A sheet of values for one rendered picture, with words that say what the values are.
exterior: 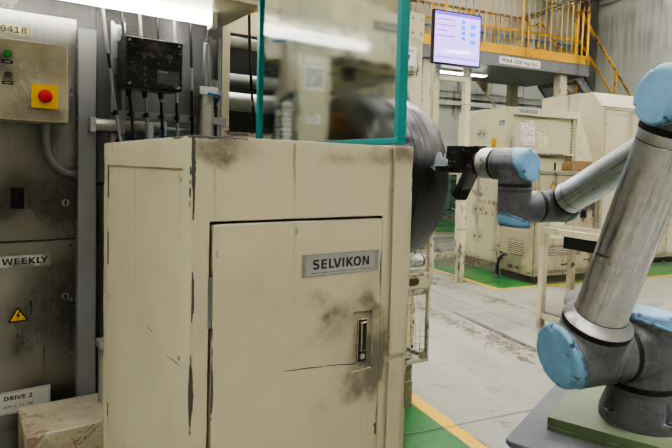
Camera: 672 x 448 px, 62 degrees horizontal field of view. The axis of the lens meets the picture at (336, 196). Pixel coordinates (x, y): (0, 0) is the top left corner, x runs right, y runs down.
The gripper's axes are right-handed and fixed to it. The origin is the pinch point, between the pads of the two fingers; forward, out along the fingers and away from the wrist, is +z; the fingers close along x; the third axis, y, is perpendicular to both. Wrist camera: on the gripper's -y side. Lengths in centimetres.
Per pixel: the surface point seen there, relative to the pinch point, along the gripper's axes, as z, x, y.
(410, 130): 5.8, 5.7, 12.2
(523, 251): 263, -395, -90
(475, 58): 288, -332, 118
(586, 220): 235, -468, -55
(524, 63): 463, -640, 174
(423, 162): 1.6, 3.4, 2.0
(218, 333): -58, 97, -24
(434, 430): 54, -58, -123
